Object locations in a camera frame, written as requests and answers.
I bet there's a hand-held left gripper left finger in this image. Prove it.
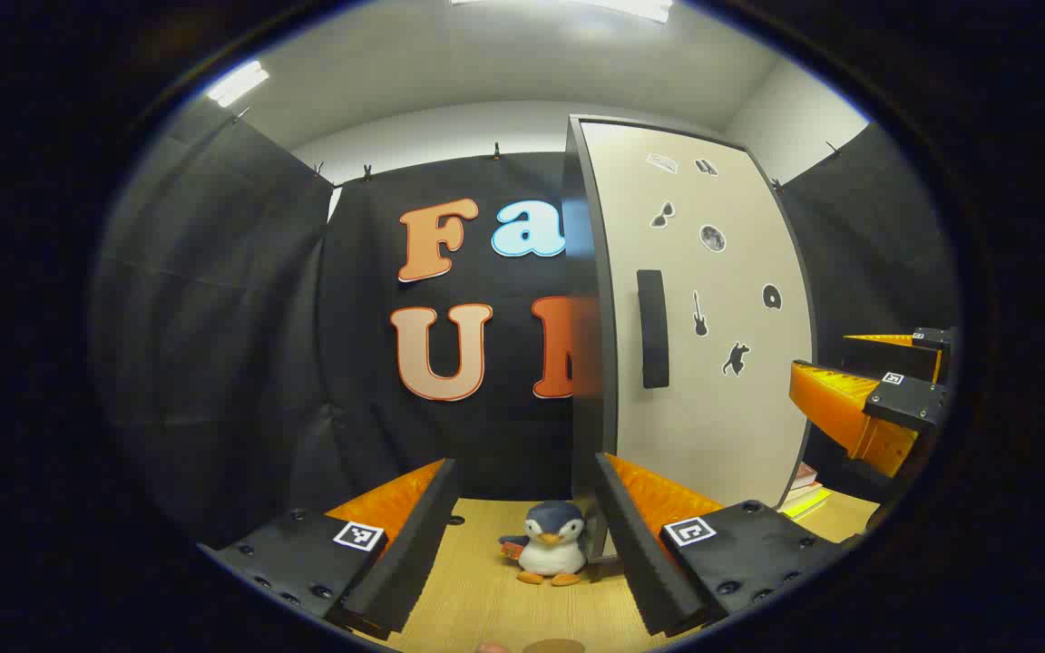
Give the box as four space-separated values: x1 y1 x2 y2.
199 458 462 640

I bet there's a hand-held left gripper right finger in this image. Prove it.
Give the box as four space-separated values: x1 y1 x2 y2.
593 452 864 638

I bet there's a grey cabinet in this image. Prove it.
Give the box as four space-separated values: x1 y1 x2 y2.
563 113 820 559

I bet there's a black cabinet door handle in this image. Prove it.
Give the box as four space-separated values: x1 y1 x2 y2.
636 269 671 389

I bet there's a penguin plush toy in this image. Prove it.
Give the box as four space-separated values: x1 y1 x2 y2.
499 501 590 587

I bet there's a yellow book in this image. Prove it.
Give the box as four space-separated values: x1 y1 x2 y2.
776 488 836 521

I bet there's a black backdrop cloth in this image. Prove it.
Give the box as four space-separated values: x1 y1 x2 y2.
92 95 959 550

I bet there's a wide ceiling light panel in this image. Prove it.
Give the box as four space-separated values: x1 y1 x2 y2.
450 0 674 24

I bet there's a long ceiling light strip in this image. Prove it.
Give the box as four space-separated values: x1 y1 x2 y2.
205 61 269 108

